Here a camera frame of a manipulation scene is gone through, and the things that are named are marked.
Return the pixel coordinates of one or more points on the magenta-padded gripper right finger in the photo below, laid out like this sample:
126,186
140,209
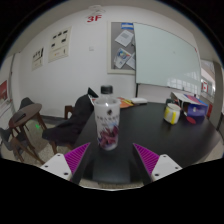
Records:
151,160

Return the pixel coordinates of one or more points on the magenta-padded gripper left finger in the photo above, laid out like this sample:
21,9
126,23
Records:
71,160

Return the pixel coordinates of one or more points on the clear black-capped drink bottle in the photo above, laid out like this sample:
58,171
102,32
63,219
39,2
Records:
107,123

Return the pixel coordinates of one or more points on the flat round red coaster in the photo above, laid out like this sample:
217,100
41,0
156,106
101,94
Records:
191,119

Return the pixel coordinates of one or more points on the white whiteboard eraser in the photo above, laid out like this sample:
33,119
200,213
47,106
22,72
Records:
139,100

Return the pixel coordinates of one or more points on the orange book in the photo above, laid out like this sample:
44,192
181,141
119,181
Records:
125,103

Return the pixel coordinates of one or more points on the round brown wooden table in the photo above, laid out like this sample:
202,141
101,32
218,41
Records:
25,115

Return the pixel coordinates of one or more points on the dark grey chair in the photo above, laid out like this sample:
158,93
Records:
8,140
26,102

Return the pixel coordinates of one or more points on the blue and white cardboard box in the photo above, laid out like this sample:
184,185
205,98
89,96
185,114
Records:
195,106

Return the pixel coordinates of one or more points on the large whiteboard on stand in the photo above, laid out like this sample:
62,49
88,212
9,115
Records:
163,56

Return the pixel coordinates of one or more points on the grey pin board with papers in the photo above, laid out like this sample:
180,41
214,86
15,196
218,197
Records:
115,43

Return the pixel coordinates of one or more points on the red wall poster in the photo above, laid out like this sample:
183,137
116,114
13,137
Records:
3,91

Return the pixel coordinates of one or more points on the small beige wall poster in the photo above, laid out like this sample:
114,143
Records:
37,58

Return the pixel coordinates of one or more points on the large beige wall poster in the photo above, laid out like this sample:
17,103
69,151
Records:
60,45

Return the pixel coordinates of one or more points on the red wall floor sign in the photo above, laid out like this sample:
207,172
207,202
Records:
93,18

